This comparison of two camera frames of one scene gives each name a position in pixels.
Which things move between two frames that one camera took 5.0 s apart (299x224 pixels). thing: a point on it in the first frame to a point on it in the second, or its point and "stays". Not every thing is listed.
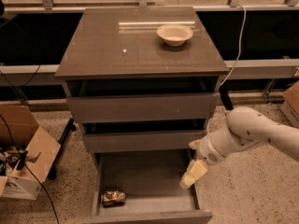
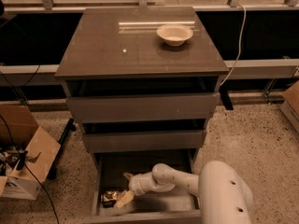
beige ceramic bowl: (175, 35) stays
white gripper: (207, 150) to (138, 184)
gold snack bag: (113, 199) stays
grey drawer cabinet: (141, 80) stays
